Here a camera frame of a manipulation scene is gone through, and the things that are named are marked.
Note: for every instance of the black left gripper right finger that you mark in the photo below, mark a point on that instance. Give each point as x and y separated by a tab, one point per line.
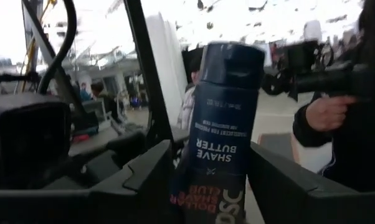
284	193

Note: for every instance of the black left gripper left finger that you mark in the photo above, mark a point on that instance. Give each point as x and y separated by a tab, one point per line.
144	186

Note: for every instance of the dark shave butter tube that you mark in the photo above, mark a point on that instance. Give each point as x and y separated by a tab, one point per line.
221	124

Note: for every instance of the person's hand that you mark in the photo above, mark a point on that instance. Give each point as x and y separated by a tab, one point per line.
324	115

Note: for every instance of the person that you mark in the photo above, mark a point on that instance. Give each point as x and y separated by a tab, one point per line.
187	109
362	140
101	99

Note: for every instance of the black handheld controller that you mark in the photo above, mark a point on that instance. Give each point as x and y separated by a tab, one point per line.
330	82

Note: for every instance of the white building pillar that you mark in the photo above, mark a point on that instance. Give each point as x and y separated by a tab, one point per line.
168	62

